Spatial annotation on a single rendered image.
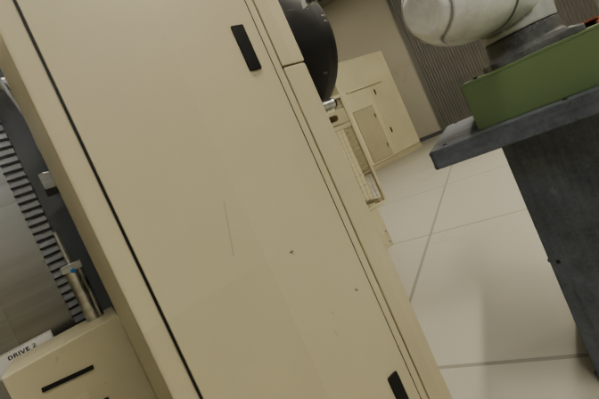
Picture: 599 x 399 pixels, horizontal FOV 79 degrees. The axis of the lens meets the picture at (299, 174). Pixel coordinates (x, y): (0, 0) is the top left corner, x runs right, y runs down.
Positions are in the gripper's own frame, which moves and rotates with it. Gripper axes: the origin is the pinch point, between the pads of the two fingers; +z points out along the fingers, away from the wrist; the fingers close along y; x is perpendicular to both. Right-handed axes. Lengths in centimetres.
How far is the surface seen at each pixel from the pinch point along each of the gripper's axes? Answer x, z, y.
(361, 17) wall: -114, 462, -567
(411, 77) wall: 44, 399, -589
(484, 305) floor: 121, -26, -10
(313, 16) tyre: 4.0, 4.9, -4.2
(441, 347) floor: 122, -24, 15
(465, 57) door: 43, 300, -636
